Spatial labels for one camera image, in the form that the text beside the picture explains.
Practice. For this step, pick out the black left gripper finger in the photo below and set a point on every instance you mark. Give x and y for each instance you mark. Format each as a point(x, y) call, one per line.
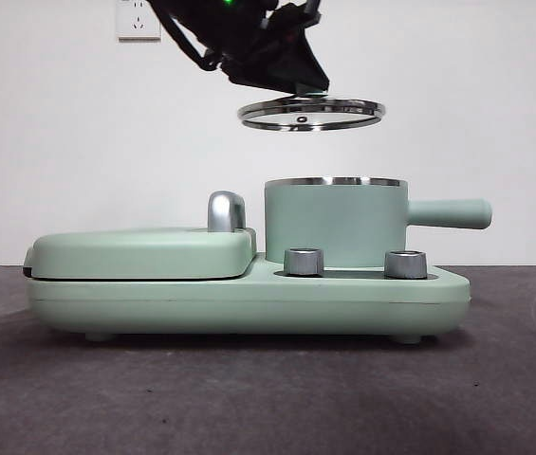
point(258, 76)
point(308, 71)

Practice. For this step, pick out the glass lid with green knob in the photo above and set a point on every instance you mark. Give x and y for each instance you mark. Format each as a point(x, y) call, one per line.
point(267, 124)

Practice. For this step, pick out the silver control knob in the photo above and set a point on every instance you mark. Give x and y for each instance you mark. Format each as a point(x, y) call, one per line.
point(304, 263)
point(406, 265)

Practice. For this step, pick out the mint green hinged griddle cover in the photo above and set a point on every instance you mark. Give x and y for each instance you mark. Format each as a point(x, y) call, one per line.
point(139, 256)

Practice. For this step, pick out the mint green breakfast machine base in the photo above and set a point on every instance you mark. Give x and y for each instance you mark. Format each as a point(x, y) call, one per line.
point(248, 308)

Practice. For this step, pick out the white wall socket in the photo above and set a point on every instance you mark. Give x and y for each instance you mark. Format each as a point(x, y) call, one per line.
point(137, 23)

